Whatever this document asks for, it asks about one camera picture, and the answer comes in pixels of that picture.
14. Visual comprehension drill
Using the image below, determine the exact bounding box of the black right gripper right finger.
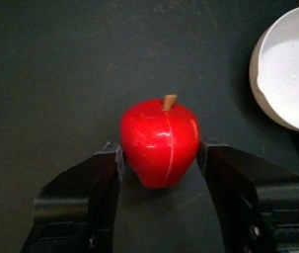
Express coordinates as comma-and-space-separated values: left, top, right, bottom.
195, 140, 299, 253

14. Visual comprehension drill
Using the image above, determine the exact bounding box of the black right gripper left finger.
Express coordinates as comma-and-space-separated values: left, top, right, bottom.
20, 141, 126, 253

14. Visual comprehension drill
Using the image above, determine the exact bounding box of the red toy apple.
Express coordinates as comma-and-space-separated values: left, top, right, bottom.
119, 94, 202, 190

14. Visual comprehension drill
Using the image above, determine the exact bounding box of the white bowl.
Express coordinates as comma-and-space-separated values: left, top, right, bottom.
249, 3, 299, 134

